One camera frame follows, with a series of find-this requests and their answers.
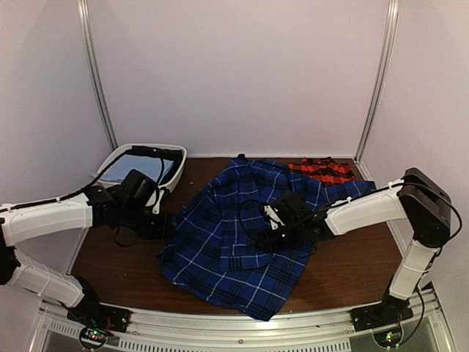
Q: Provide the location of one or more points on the blue plaid long sleeve shirt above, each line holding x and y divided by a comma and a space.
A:
212, 254

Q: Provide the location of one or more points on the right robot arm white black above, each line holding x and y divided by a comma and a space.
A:
414, 198

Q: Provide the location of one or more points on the red black plaid folded shirt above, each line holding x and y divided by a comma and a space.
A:
326, 170

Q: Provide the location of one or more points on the left aluminium frame post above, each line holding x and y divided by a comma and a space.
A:
97, 84

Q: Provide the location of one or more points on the light blue folded shirt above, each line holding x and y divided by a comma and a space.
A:
155, 168

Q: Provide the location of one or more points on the aluminium front rail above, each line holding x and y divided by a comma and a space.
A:
327, 330

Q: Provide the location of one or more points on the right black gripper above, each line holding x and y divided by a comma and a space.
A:
270, 245

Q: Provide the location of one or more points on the right circuit board with leds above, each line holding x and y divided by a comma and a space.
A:
388, 338

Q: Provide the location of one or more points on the left circuit board with leds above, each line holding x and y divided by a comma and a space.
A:
92, 338

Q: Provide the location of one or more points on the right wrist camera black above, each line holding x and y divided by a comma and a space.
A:
288, 208

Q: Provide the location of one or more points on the circuit board with leds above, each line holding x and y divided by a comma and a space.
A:
92, 338
388, 338

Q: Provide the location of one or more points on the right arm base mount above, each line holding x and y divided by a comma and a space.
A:
378, 315

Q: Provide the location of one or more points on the aluminium frame post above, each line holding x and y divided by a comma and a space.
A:
387, 48
97, 84

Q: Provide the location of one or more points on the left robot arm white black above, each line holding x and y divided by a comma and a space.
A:
116, 207

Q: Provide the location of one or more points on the white plastic bin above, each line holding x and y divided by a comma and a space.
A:
175, 153

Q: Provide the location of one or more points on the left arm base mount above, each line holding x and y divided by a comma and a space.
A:
96, 315

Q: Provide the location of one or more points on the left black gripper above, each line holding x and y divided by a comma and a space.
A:
160, 231

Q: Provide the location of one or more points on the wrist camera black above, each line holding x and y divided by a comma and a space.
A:
137, 189
288, 208

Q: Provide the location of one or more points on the right aluminium frame post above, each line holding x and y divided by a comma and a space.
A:
387, 48

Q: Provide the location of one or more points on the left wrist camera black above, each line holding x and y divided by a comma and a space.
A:
137, 189

